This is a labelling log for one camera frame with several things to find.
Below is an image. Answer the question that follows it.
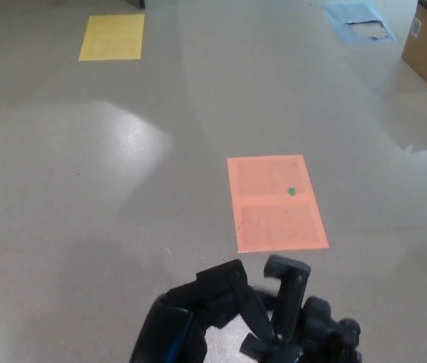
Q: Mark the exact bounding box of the orange paper sheet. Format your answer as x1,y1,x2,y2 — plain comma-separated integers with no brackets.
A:
226,154,330,253

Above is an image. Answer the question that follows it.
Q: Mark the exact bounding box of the black phone stand with clamp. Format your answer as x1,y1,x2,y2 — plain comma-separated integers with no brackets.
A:
263,254,363,363

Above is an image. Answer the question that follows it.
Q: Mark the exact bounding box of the blue plastic sheet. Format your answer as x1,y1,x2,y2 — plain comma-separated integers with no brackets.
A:
321,2,400,48

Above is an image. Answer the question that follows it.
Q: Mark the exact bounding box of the yellow paper sheet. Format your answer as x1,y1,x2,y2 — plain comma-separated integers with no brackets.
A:
78,14,145,61

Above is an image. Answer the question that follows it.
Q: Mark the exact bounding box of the torn white paper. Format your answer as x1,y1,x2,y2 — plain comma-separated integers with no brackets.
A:
344,19,392,41

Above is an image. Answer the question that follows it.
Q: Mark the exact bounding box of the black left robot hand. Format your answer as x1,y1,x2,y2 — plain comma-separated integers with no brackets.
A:
129,259,302,363

